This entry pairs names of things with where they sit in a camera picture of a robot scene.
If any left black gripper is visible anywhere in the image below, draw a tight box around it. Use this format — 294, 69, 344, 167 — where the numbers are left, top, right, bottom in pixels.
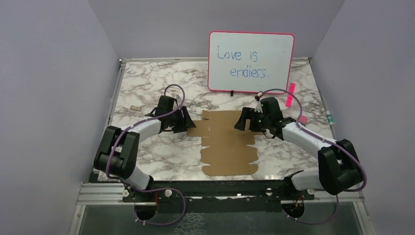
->
167, 106, 196, 133

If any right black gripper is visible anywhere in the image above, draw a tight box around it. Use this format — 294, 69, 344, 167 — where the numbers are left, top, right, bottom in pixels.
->
234, 107, 271, 133

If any brown cardboard box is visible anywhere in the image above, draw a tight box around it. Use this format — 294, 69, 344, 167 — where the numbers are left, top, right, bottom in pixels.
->
187, 110, 261, 176

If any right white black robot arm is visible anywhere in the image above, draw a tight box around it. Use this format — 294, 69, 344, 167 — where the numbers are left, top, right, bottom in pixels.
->
234, 97, 367, 199

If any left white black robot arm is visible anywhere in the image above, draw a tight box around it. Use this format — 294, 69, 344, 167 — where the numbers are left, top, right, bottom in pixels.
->
93, 95, 196, 201

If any pink highlighter marker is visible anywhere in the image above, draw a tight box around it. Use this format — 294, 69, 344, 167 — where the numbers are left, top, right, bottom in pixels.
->
286, 83, 296, 108

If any pink framed whiteboard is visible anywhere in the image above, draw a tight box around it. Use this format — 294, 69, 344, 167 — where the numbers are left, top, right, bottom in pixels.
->
207, 31, 295, 94

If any small wooden block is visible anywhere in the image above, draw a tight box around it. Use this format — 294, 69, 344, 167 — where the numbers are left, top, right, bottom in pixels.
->
130, 105, 141, 111

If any pink grey eraser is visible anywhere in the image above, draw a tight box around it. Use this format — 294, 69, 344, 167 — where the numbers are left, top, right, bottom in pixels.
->
298, 115, 308, 126

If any green white marker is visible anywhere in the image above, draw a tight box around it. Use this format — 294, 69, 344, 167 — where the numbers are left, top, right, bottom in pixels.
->
326, 111, 334, 126

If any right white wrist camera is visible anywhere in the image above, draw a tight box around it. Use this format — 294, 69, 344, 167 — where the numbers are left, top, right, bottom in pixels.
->
254, 91, 263, 113

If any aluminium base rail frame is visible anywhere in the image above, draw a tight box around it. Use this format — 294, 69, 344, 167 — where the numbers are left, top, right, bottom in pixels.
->
69, 180, 374, 235

